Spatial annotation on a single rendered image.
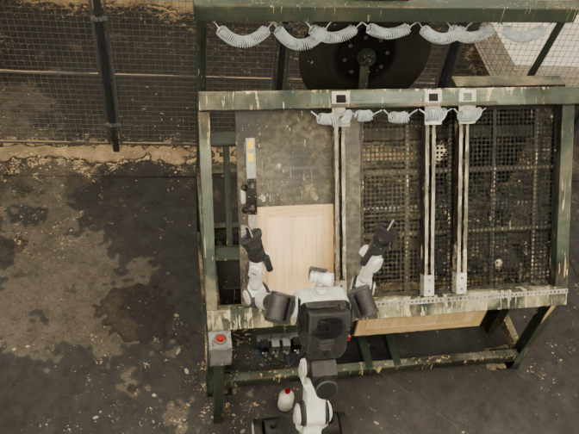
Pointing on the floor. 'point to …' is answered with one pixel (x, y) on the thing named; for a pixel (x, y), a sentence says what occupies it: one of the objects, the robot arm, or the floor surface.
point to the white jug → (285, 399)
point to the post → (219, 393)
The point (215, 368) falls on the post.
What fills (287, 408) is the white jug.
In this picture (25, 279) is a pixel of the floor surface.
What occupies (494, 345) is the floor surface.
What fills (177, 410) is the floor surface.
